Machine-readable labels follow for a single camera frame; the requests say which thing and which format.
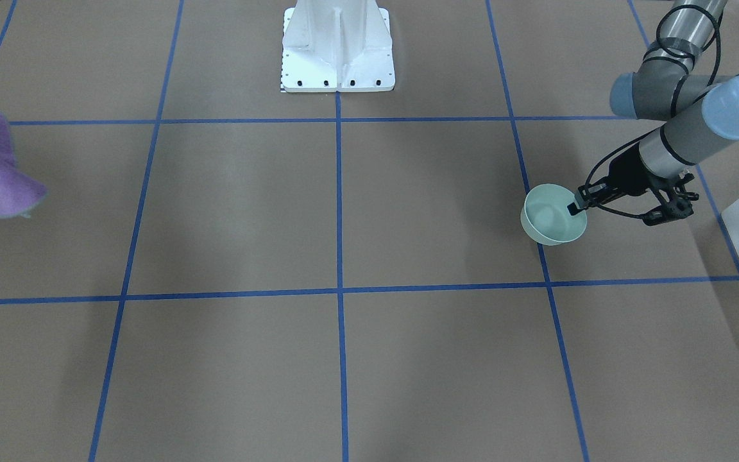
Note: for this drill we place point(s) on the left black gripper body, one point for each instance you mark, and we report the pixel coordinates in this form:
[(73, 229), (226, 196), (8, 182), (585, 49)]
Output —
[(624, 174)]

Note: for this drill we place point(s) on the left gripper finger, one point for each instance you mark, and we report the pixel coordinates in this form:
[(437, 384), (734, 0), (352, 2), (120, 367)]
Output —
[(587, 197)]

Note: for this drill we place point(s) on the mint green bowl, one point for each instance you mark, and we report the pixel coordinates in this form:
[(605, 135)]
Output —
[(546, 218)]

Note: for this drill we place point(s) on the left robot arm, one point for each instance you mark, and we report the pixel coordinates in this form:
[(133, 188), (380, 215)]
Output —
[(699, 116)]

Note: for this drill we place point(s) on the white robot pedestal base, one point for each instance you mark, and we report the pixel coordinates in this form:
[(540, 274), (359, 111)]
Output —
[(337, 46)]

